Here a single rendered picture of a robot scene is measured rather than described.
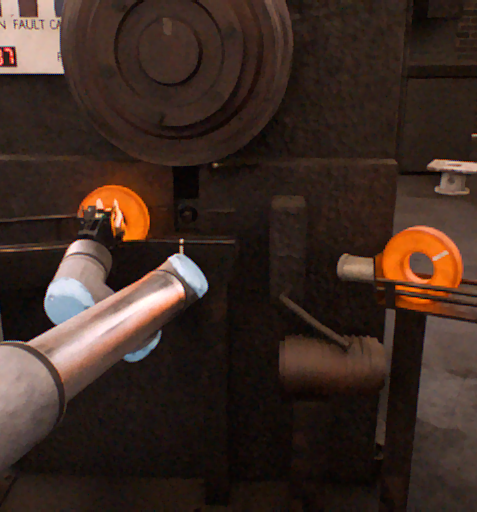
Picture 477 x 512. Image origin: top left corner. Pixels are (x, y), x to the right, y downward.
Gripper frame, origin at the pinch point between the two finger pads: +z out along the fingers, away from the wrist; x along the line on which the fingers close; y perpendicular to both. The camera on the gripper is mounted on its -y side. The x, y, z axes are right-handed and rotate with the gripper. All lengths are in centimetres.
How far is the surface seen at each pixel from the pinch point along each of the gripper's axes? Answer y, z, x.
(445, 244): 5, -19, -69
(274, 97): 26.0, 3.3, -36.0
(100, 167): 7.2, 7.9, 3.7
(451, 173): -151, 302, -166
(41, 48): 31.1, 18.4, 15.9
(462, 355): -96, 56, -108
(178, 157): 14.0, -0.2, -15.9
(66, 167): 7.1, 7.9, 11.6
